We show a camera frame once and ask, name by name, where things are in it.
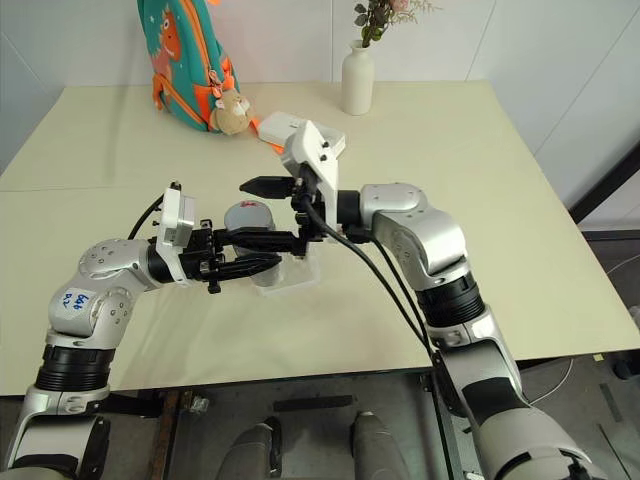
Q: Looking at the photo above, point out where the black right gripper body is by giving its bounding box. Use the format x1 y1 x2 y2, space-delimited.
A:
288 166 332 261

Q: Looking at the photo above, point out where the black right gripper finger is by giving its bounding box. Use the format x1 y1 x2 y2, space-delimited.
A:
249 230 307 257
239 175 296 202

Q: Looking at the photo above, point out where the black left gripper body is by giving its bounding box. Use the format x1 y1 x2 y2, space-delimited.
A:
178 217 227 296

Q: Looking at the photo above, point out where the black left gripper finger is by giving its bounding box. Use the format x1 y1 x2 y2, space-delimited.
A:
218 253 283 282
213 228 261 250

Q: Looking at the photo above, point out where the translucent plastic jar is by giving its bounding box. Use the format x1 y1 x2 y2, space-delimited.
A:
233 244 283 290

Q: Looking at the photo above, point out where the grey jar lid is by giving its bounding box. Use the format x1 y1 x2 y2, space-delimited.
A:
223 199 278 234

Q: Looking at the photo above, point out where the clear plastic box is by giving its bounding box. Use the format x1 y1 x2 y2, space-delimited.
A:
253 248 322 299

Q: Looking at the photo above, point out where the white flat box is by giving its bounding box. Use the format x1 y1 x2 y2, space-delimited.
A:
256 111 348 157

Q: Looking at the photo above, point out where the beige plush toy pendant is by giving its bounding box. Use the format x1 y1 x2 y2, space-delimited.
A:
209 89 258 137

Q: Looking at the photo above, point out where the white sticker with blue writing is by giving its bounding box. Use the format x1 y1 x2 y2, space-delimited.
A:
58 286 92 315

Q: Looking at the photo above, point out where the white ceramic vase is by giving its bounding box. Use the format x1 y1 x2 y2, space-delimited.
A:
340 39 377 118

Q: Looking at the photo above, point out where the black flat bar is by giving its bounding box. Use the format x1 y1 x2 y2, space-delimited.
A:
272 394 355 413

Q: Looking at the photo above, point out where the teal dinosaur backpack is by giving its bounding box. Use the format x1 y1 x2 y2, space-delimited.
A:
135 0 243 134

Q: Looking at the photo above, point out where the grey rounded robot foot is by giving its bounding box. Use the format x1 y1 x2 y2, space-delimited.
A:
348 411 413 480
218 416 282 480

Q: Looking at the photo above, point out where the dried flower bouquet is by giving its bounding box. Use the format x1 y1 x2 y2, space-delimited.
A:
351 0 445 52

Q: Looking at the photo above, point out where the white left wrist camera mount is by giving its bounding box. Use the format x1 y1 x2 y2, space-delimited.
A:
154 185 202 289

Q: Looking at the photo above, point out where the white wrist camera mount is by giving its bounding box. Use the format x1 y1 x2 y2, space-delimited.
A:
278 119 343 224
154 185 202 289

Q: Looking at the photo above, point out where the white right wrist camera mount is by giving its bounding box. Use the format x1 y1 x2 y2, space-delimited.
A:
278 119 343 224

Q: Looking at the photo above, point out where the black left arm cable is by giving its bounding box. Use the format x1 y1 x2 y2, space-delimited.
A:
127 195 169 240

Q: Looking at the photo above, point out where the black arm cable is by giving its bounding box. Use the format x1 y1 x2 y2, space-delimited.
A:
298 177 442 371
127 195 169 240

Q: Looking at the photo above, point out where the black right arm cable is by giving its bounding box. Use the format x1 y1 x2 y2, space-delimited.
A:
298 177 442 371

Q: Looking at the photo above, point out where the white floor cable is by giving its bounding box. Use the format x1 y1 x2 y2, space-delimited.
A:
522 356 577 404

